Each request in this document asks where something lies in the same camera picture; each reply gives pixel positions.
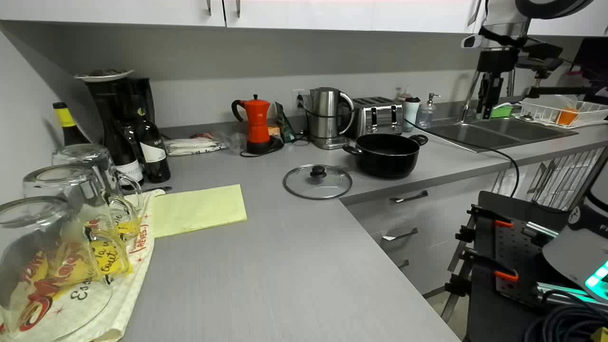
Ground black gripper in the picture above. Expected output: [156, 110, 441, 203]
[475, 48, 522, 122]

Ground black camera on stand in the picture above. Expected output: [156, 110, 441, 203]
[517, 40, 608, 107]

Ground glass pot lid black knob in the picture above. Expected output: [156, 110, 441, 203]
[281, 162, 353, 202]

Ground wine bottle yellow cap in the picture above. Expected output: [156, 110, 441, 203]
[51, 101, 91, 148]

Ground coiled dark cables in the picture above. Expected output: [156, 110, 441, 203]
[522, 302, 608, 342]

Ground steel kitchen sink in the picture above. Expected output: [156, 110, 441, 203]
[427, 116, 579, 154]

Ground large upturned drinking glass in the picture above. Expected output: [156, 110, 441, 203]
[0, 194, 120, 342]

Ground upturned drinking glasses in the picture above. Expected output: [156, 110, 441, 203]
[0, 188, 167, 342]

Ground black power cable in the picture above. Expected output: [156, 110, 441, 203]
[405, 118, 522, 200]

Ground white plate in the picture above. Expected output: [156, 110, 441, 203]
[72, 69, 137, 84]

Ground black coffee maker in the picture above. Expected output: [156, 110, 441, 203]
[82, 74, 158, 186]

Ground white plastic packets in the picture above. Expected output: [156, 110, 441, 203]
[163, 131, 228, 160]

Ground stainless steel electric kettle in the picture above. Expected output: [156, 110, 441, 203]
[306, 86, 357, 152]

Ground orange cup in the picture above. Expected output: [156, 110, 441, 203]
[555, 107, 579, 127]

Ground yellow cleaning cloth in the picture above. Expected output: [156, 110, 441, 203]
[148, 183, 251, 241]

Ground black round trivet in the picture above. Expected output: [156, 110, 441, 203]
[239, 135, 287, 160]

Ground red moka pot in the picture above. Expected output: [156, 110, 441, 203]
[230, 93, 273, 154]

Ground dark wine bottle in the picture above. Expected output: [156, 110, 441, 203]
[116, 122, 146, 190]

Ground black clamp stand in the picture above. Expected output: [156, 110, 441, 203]
[441, 188, 574, 342]

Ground silver toaster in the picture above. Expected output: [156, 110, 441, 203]
[351, 95, 406, 139]

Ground white cup black lid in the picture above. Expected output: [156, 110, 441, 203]
[403, 95, 424, 129]

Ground black cooking pot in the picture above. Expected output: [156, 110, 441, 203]
[342, 131, 431, 181]

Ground upturned glass mug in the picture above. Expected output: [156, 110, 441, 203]
[21, 164, 142, 272]

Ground small upturned drinking glass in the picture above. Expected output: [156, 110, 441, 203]
[51, 143, 144, 211]

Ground silver drawer handle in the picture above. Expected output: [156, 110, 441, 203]
[389, 188, 431, 207]
[380, 226, 420, 245]

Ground dark bottle white label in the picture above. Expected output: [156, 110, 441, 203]
[135, 107, 173, 184]

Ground clear soap dispenser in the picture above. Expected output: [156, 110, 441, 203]
[422, 91, 441, 127]

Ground grey base green light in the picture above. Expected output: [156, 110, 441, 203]
[541, 226, 608, 304]

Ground white dish rack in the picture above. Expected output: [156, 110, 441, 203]
[517, 93, 608, 129]

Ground open dishwasher rack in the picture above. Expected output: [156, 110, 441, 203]
[492, 146, 606, 213]

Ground green sponge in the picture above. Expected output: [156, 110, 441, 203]
[490, 101, 515, 122]

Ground black monitor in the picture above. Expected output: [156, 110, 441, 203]
[570, 36, 608, 91]

